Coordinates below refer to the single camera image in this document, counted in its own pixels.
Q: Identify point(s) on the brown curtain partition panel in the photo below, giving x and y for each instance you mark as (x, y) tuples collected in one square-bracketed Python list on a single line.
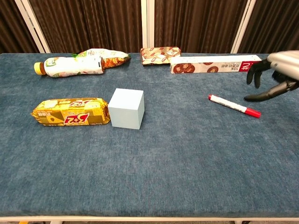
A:
[(198, 23), (93, 23), (11, 28), (275, 25)]

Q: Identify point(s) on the golden biscuit packet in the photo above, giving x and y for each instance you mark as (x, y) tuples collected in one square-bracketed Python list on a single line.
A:
[(70, 112)]

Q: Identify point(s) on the long white wrap box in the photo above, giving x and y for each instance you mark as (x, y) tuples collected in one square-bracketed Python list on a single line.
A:
[(210, 65)]

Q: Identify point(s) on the light blue cube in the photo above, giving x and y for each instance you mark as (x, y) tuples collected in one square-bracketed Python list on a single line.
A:
[(126, 112)]

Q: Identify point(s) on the green white snack packet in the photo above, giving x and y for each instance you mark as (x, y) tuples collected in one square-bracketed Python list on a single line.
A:
[(112, 59)]

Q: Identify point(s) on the red patterned white snack bag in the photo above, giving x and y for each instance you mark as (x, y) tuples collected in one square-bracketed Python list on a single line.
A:
[(156, 56)]

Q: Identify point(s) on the red and white marker pen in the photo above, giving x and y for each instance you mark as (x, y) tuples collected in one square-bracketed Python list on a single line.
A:
[(233, 106)]

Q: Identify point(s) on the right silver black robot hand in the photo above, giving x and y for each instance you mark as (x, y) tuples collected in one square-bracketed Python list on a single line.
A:
[(287, 65)]

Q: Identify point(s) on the blue felt table cover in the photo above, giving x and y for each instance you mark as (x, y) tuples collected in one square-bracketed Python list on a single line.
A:
[(163, 163)]

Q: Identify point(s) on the white-labelled drink bottle yellow cap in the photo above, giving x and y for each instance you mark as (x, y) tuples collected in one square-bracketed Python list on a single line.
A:
[(70, 66)]

